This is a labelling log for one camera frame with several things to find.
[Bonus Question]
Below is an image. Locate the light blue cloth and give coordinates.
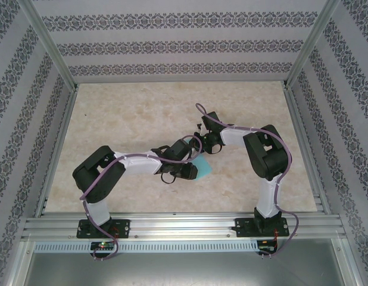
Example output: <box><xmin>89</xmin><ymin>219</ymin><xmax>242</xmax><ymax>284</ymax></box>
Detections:
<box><xmin>183</xmin><ymin>136</ymin><xmax>214</xmax><ymax>182</ymax></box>

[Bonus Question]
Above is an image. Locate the grey metal shelf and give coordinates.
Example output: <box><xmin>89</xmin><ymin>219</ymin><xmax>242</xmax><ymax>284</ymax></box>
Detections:
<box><xmin>21</xmin><ymin>252</ymin><xmax>356</xmax><ymax>286</ymax></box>

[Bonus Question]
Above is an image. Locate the aluminium mounting rail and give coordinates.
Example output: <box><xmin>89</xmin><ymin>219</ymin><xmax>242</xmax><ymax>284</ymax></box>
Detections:
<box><xmin>23</xmin><ymin>212</ymin><xmax>343</xmax><ymax>240</ymax></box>

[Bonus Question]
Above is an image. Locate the slotted grey cable duct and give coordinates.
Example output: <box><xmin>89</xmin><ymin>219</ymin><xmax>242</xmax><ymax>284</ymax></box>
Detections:
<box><xmin>33</xmin><ymin>240</ymin><xmax>260</xmax><ymax>253</ymax></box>

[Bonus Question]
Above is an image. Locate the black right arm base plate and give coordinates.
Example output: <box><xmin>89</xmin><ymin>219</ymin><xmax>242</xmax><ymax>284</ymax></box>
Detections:
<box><xmin>235</xmin><ymin>217</ymin><xmax>290</xmax><ymax>238</ymax></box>

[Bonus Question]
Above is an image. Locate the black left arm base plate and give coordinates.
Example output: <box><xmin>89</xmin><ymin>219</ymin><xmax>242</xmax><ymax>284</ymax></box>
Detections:
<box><xmin>76</xmin><ymin>219</ymin><xmax>131</xmax><ymax>239</ymax></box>

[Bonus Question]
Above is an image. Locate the aluminium side rail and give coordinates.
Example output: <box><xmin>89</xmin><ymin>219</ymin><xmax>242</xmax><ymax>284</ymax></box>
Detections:
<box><xmin>34</xmin><ymin>86</ymin><xmax>79</xmax><ymax>217</ymax></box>
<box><xmin>283</xmin><ymin>88</ymin><xmax>333</xmax><ymax>215</ymax></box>

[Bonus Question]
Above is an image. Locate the aluminium frame post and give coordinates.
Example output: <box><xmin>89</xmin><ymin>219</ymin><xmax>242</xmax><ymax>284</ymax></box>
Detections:
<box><xmin>16</xmin><ymin>0</ymin><xmax>79</xmax><ymax>92</ymax></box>
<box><xmin>283</xmin><ymin>0</ymin><xmax>342</xmax><ymax>90</ymax></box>

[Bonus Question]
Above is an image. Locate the aluminium lower frame bar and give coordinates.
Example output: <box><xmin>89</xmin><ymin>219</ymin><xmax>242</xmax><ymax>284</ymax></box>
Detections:
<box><xmin>332</xmin><ymin>239</ymin><xmax>366</xmax><ymax>286</ymax></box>
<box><xmin>5</xmin><ymin>240</ymin><xmax>36</xmax><ymax>286</ymax></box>

